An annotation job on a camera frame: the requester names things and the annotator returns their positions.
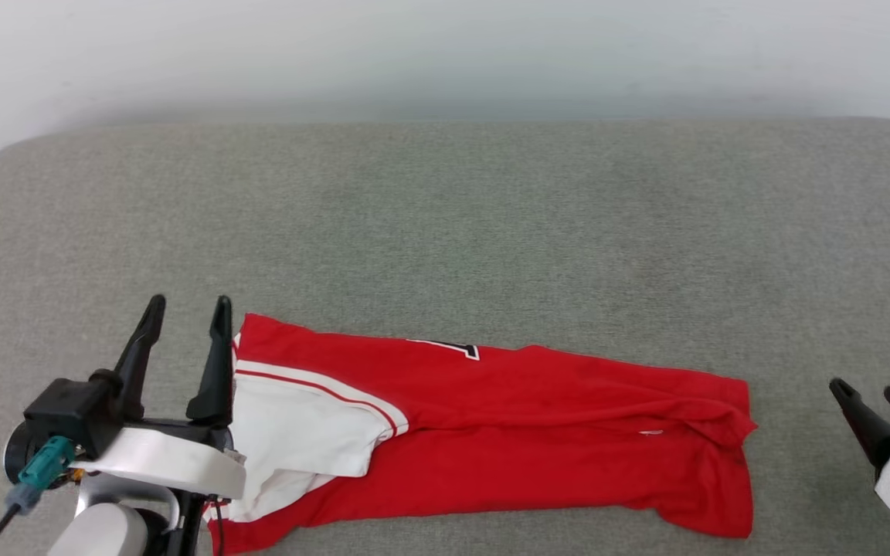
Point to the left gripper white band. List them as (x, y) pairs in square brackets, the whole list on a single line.
[(167, 459)]

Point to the red and white shirt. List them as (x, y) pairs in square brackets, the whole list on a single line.
[(530, 440)]

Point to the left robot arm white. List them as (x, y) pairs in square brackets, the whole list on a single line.
[(101, 533)]

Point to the grey fabric sofa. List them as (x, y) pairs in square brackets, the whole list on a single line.
[(445, 232)]

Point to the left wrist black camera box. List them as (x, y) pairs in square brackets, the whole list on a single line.
[(66, 413)]

